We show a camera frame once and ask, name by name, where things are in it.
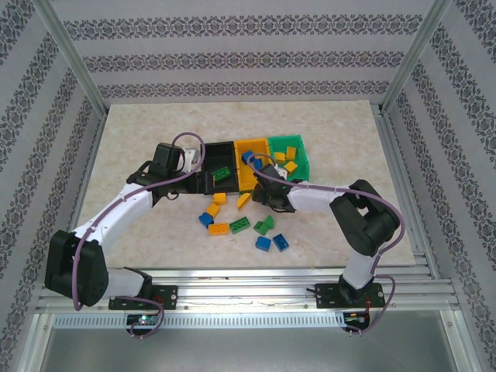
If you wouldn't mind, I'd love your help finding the yellow plastic bin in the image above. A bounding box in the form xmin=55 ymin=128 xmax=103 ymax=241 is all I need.
xmin=234 ymin=138 xmax=272 ymax=193

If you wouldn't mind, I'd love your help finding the black plastic bin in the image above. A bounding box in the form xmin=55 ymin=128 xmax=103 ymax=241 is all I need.
xmin=201 ymin=141 xmax=239 ymax=195

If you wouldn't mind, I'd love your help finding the green plastic bin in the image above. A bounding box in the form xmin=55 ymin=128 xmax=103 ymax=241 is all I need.
xmin=267 ymin=134 xmax=311 ymax=183

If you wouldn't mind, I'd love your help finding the left small circuit board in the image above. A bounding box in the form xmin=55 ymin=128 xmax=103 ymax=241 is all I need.
xmin=127 ymin=314 xmax=160 ymax=326

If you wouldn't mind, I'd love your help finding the grey metal panel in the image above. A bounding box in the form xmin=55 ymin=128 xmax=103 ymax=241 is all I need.
xmin=38 ymin=327 xmax=462 ymax=372

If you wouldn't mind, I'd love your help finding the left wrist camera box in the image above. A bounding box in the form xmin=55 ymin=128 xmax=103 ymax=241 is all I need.
xmin=181 ymin=147 xmax=201 ymax=172

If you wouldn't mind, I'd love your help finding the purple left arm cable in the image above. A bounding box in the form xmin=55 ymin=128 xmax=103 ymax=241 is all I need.
xmin=72 ymin=131 xmax=205 ymax=341

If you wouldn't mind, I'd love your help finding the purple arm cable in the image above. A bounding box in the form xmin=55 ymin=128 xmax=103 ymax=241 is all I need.
xmin=246 ymin=153 xmax=407 ymax=339
xmin=72 ymin=131 xmax=205 ymax=341

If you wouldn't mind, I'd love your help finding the aluminium side rail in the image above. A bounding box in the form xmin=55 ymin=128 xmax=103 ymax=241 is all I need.
xmin=53 ymin=114 xmax=109 ymax=284
xmin=374 ymin=102 xmax=445 ymax=280

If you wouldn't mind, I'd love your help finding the aluminium mounting rail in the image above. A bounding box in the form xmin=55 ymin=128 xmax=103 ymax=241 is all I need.
xmin=36 ymin=267 xmax=460 ymax=311

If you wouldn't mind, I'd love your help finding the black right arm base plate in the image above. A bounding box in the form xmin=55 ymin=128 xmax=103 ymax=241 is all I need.
xmin=315 ymin=282 xmax=387 ymax=310

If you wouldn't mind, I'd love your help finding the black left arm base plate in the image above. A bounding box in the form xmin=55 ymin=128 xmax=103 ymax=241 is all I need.
xmin=108 ymin=284 xmax=179 ymax=311

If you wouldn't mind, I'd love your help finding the slotted grey cable duct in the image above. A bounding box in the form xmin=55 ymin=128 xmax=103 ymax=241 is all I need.
xmin=52 ymin=312 xmax=346 ymax=329

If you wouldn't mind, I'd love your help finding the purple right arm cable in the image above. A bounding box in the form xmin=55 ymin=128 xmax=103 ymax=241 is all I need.
xmin=246 ymin=153 xmax=407 ymax=339

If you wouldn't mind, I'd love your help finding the aluminium frame post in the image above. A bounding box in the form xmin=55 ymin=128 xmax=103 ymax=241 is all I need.
xmin=33 ymin=0 xmax=109 ymax=117
xmin=381 ymin=0 xmax=456 ymax=115

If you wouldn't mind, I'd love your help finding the aluminium frame beam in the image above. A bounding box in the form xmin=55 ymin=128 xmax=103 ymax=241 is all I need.
xmin=11 ymin=312 xmax=53 ymax=372
xmin=439 ymin=309 xmax=484 ymax=372

